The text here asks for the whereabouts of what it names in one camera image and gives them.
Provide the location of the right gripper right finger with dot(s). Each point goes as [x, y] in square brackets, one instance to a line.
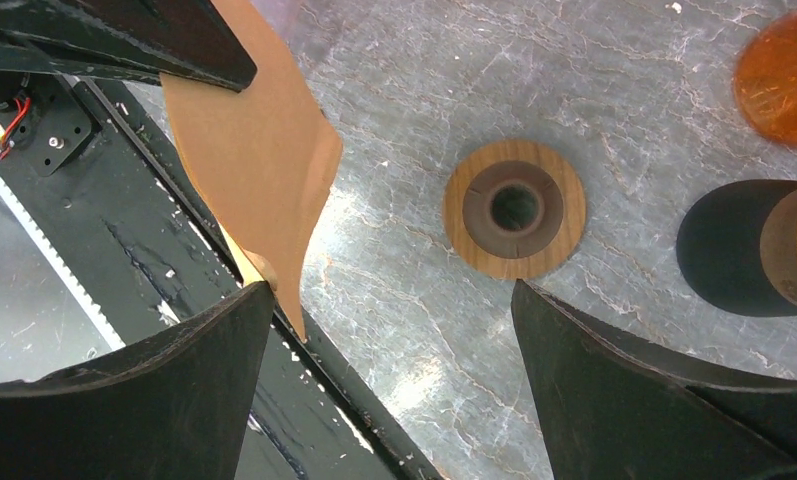
[612, 405]

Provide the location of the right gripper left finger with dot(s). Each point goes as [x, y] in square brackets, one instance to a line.
[172, 406]

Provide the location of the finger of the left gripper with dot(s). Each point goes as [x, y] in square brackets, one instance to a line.
[123, 40]

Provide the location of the brown paper coffee filter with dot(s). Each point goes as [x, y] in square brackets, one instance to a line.
[264, 159]

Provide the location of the dark wooden ring holder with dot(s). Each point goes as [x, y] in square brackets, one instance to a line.
[514, 209]

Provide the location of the amber glass carafe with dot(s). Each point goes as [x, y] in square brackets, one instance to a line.
[765, 81]

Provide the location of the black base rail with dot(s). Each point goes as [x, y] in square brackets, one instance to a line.
[104, 243]

